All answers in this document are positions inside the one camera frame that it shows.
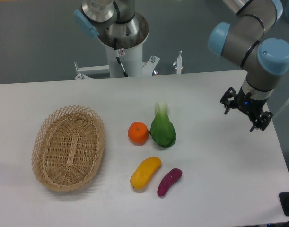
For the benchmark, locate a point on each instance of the green bok choy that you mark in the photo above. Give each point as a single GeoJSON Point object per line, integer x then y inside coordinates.
{"type": "Point", "coordinates": [162, 130]}

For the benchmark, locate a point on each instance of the black device at table edge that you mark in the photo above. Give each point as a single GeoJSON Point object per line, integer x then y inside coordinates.
{"type": "Point", "coordinates": [284, 200]}

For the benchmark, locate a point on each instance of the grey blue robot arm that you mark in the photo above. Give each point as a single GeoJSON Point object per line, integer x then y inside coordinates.
{"type": "Point", "coordinates": [265, 61]}

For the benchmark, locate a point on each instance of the oval woven wicker basket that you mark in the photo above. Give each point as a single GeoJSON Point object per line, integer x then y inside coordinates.
{"type": "Point", "coordinates": [69, 148]}

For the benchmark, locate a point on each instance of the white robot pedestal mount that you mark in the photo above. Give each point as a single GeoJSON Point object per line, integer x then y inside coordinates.
{"type": "Point", "coordinates": [123, 62]}

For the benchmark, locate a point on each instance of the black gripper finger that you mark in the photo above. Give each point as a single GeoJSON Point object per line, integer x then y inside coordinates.
{"type": "Point", "coordinates": [228, 100]}
{"type": "Point", "coordinates": [260, 120]}

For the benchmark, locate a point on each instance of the yellow mango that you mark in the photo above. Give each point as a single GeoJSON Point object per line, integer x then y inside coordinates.
{"type": "Point", "coordinates": [144, 172]}

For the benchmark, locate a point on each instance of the purple sweet potato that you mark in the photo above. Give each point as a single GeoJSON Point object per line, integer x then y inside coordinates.
{"type": "Point", "coordinates": [168, 181]}

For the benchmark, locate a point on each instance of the orange tangerine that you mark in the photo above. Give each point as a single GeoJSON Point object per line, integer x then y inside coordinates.
{"type": "Point", "coordinates": [138, 133]}

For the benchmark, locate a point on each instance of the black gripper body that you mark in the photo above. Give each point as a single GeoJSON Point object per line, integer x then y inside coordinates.
{"type": "Point", "coordinates": [250, 107]}

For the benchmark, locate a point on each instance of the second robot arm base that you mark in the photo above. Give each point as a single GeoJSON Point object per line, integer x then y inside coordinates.
{"type": "Point", "coordinates": [114, 22]}

